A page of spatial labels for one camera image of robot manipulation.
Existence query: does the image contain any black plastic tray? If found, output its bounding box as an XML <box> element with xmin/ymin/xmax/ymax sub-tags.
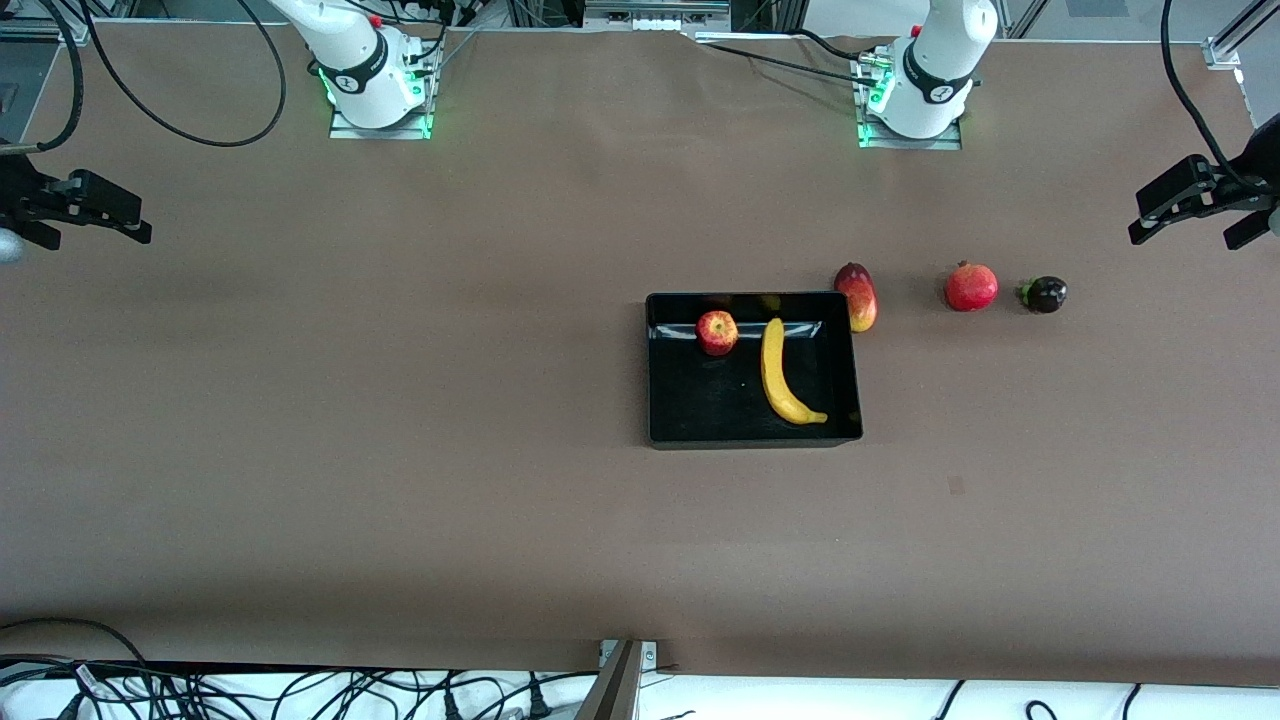
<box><xmin>645</xmin><ymin>291</ymin><xmax>864</xmax><ymax>450</ymax></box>

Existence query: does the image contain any red yellow apple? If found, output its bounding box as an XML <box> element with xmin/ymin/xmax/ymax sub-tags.
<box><xmin>696</xmin><ymin>310</ymin><xmax>740</xmax><ymax>357</ymax></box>

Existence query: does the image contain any silver corner bracket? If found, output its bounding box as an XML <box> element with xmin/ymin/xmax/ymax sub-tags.
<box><xmin>598</xmin><ymin>638</ymin><xmax>659</xmax><ymax>673</ymax></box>

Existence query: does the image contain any red pomegranate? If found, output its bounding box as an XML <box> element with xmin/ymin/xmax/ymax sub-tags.
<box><xmin>944</xmin><ymin>260</ymin><xmax>1000</xmax><ymax>313</ymax></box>

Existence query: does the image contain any black base cable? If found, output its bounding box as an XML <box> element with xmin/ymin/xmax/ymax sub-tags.
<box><xmin>700</xmin><ymin>38</ymin><xmax>871</xmax><ymax>87</ymax></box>
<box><xmin>788</xmin><ymin>27</ymin><xmax>867</xmax><ymax>61</ymax></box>

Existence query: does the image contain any white power strip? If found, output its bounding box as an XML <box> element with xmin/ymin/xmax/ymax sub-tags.
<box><xmin>584</xmin><ymin>0</ymin><xmax>732</xmax><ymax>33</ymax></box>

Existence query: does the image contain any grey metal beam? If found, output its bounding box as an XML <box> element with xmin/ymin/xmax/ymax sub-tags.
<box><xmin>574</xmin><ymin>640</ymin><xmax>644</xmax><ymax>720</ymax></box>

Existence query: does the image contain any dark purple mangosteen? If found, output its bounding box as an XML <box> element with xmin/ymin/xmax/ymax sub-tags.
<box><xmin>1017</xmin><ymin>276</ymin><xmax>1069</xmax><ymax>315</ymax></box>

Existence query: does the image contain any yellow banana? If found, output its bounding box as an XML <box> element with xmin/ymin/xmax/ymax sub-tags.
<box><xmin>760</xmin><ymin>318</ymin><xmax>829</xmax><ymax>426</ymax></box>

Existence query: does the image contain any aluminium frame profile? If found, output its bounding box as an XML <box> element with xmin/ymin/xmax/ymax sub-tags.
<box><xmin>0</xmin><ymin>17</ymin><xmax>97</xmax><ymax>44</ymax></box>
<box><xmin>1203</xmin><ymin>0</ymin><xmax>1280</xmax><ymax>71</ymax></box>

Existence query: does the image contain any black looped cable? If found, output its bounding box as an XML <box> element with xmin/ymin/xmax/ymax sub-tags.
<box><xmin>83</xmin><ymin>0</ymin><xmax>288</xmax><ymax>149</ymax></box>

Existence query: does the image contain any red yellow mango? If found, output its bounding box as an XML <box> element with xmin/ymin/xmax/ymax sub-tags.
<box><xmin>834</xmin><ymin>262</ymin><xmax>879</xmax><ymax>333</ymax></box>

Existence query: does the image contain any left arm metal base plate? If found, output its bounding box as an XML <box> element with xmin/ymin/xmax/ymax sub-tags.
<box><xmin>856</xmin><ymin>55</ymin><xmax>964</xmax><ymax>151</ymax></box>

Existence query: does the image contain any black hanging gripper cable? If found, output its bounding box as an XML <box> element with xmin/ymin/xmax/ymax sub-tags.
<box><xmin>1160</xmin><ymin>0</ymin><xmax>1241</xmax><ymax>181</ymax></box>
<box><xmin>0</xmin><ymin>0</ymin><xmax>86</xmax><ymax>154</ymax></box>

